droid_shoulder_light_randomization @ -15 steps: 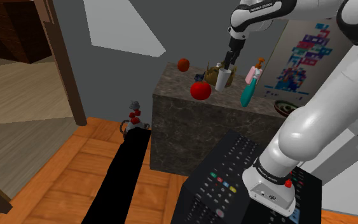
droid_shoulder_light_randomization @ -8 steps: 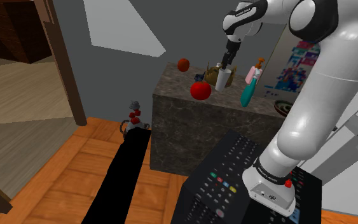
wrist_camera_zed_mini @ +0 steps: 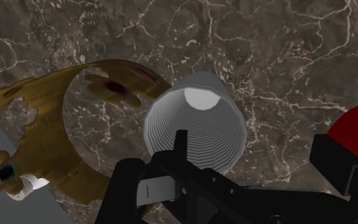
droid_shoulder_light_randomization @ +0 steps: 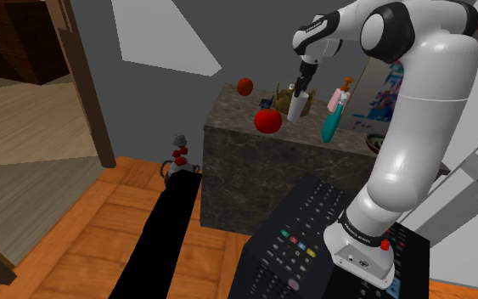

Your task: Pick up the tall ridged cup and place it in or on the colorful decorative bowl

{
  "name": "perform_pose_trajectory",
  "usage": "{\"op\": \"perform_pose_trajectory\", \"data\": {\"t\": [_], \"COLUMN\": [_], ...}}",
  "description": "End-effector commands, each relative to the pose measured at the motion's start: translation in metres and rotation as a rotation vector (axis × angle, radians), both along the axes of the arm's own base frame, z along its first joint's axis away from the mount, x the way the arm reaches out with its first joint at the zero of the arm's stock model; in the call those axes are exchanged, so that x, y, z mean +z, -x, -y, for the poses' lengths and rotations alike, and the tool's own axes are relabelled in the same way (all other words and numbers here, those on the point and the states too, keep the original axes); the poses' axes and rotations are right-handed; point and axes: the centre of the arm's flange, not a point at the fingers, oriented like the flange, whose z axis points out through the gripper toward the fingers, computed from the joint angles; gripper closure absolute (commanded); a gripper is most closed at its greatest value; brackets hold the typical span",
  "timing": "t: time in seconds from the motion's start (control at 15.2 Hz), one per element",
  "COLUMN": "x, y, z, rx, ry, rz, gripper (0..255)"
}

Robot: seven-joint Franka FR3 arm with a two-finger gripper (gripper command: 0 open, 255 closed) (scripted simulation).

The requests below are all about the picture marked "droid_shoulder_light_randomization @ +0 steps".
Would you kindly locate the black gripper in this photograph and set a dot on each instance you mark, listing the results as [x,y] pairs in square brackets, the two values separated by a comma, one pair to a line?
[307,74]

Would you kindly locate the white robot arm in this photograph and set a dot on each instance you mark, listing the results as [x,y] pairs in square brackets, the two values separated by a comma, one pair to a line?
[425,124]

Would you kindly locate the white cup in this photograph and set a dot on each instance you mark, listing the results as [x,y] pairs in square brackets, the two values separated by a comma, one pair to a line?
[297,108]

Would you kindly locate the golden spiky basket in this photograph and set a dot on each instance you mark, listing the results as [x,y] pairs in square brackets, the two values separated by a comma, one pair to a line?
[282,103]

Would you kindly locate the pink dispenser with orange pump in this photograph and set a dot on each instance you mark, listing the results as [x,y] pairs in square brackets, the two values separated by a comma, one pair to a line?
[338,98]

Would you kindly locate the small dark blue object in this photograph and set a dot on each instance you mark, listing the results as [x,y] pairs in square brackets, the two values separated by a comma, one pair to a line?
[266,102]

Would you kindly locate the teal bottle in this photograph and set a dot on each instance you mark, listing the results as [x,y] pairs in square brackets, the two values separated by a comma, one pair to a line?
[331,122]

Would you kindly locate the large red tomato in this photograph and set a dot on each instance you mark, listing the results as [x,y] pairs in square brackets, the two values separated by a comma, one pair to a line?
[268,121]

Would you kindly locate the small orange-red tomato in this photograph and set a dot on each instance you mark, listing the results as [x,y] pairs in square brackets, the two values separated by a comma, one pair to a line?
[245,86]

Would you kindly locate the dark bowl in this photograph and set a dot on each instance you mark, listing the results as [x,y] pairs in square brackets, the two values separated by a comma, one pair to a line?
[374,142]

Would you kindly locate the dark marble counter block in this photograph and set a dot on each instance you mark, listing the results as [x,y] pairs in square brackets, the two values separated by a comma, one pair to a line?
[263,182]

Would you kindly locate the white and red teapot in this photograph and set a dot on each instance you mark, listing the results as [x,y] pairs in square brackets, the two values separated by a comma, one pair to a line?
[179,162]

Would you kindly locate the black patterned robot stand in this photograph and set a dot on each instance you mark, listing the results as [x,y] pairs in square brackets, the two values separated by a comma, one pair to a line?
[288,240]

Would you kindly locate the dark wooden chest of drawers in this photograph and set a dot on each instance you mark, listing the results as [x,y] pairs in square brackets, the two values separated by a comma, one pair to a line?
[15,37]

